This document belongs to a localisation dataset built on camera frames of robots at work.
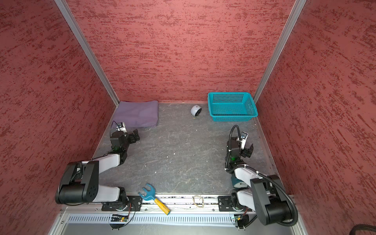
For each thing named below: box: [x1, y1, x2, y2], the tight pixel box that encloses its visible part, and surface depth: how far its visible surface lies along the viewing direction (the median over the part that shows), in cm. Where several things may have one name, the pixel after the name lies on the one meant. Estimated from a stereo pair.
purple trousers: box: [113, 100, 159, 129], surface depth 114 cm
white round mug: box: [190, 105, 203, 117], surface depth 109 cm
